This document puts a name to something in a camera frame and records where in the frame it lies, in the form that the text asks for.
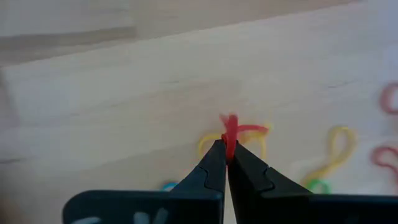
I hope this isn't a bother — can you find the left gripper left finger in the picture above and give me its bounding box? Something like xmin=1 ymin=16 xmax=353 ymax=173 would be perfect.
xmin=61 ymin=139 xmax=228 ymax=224

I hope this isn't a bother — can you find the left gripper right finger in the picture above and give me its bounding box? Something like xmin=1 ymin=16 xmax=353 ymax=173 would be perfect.
xmin=227 ymin=141 xmax=398 ymax=224

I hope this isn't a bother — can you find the teal rubber band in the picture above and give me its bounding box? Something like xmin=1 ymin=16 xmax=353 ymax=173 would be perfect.
xmin=160 ymin=181 xmax=179 ymax=192

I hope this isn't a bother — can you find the green rubber band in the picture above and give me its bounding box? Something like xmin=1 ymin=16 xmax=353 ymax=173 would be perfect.
xmin=305 ymin=178 xmax=331 ymax=195

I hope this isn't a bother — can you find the yellow rubber band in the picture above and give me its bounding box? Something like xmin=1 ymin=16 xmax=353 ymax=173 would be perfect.
xmin=197 ymin=123 xmax=272 ymax=161
xmin=300 ymin=124 xmax=359 ymax=188

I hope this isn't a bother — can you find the red rubber band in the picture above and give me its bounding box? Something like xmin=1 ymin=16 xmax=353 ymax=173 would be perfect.
xmin=218 ymin=113 xmax=270 ymax=163
xmin=369 ymin=145 xmax=398 ymax=177
xmin=379 ymin=81 xmax=398 ymax=116

